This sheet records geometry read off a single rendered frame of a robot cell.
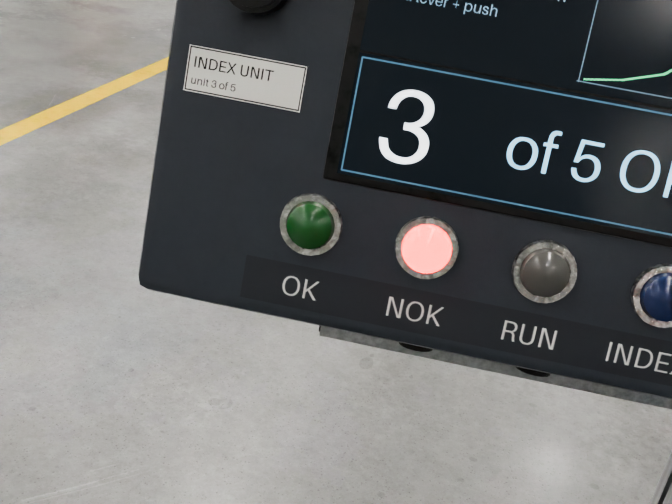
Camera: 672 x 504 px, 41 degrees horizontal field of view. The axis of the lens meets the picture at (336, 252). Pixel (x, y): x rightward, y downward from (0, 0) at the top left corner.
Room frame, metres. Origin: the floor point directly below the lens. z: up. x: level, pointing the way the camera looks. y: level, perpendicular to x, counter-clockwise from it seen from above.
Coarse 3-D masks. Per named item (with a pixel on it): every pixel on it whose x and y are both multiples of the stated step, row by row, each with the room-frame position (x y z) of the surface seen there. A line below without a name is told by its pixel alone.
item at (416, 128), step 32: (384, 64) 0.36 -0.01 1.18; (416, 64) 0.36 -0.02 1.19; (352, 96) 0.35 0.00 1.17; (384, 96) 0.35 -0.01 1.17; (416, 96) 0.35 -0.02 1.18; (448, 96) 0.35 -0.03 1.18; (352, 128) 0.35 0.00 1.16; (384, 128) 0.35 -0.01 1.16; (416, 128) 0.35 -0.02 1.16; (448, 128) 0.35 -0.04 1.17; (352, 160) 0.35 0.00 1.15; (384, 160) 0.35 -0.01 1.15; (416, 160) 0.35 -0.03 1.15; (448, 160) 0.35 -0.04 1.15; (448, 192) 0.34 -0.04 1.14
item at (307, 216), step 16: (288, 208) 0.34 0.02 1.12; (304, 208) 0.34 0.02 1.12; (320, 208) 0.34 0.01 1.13; (336, 208) 0.34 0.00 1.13; (288, 224) 0.34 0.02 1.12; (304, 224) 0.33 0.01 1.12; (320, 224) 0.33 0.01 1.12; (336, 224) 0.34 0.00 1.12; (288, 240) 0.34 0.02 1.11; (304, 240) 0.33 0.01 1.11; (320, 240) 0.33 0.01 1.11; (336, 240) 0.34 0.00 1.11
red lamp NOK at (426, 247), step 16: (416, 224) 0.34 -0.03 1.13; (432, 224) 0.34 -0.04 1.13; (400, 240) 0.34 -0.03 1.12; (416, 240) 0.33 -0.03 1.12; (432, 240) 0.33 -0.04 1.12; (448, 240) 0.33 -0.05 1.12; (400, 256) 0.33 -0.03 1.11; (416, 256) 0.33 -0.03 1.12; (432, 256) 0.33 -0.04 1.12; (448, 256) 0.33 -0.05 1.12; (416, 272) 0.33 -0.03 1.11; (432, 272) 0.33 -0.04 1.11
